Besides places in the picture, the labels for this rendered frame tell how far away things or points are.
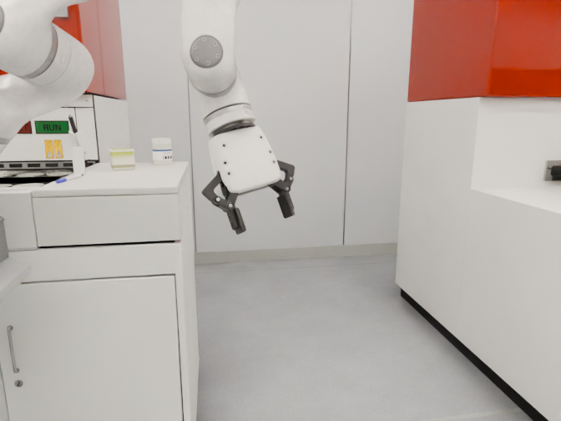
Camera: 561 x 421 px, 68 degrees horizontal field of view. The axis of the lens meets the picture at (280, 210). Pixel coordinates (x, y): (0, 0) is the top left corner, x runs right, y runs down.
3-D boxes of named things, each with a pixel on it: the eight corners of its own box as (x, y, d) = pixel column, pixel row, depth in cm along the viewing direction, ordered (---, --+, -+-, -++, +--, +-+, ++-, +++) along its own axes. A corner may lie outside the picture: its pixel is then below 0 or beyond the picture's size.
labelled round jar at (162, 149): (154, 163, 161) (153, 137, 158) (173, 162, 162) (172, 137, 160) (152, 164, 154) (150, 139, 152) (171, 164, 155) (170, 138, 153)
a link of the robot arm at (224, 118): (244, 119, 76) (249, 135, 75) (198, 129, 72) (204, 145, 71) (261, 99, 68) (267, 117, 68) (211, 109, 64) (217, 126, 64)
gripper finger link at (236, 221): (227, 195, 69) (240, 234, 68) (209, 200, 67) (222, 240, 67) (233, 190, 66) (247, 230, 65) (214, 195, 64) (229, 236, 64)
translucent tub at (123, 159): (110, 168, 143) (108, 148, 142) (133, 167, 146) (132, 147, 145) (112, 170, 136) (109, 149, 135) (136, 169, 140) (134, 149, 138)
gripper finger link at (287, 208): (286, 178, 74) (299, 214, 74) (270, 182, 72) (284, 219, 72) (294, 173, 71) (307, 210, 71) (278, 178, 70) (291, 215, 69)
